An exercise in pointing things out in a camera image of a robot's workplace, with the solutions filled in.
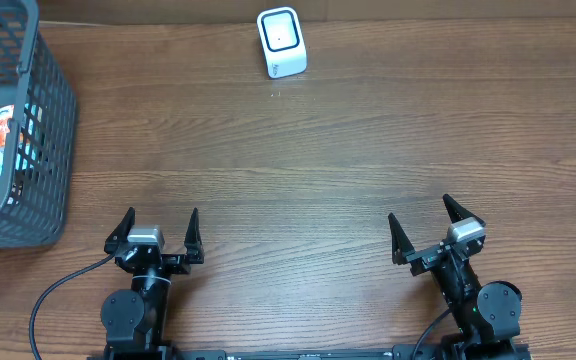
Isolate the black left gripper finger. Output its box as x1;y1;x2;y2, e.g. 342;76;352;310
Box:
184;208;204;256
104;207;135;253

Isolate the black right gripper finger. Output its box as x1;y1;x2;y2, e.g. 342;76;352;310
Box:
388;213;415;265
442;194;486;226

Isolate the orange small box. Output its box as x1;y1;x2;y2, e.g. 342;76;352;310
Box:
0;105;14;148

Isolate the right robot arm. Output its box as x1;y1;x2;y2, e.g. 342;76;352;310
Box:
388;194;531;359

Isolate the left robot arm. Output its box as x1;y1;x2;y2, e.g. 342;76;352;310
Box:
100;208;204;359

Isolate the white barcode scanner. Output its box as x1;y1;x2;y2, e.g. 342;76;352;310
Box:
256;6;308;79

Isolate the grey plastic mesh basket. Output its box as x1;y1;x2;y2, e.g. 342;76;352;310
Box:
0;0;79;248

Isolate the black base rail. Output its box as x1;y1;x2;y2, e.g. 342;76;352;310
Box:
167;344;449;360

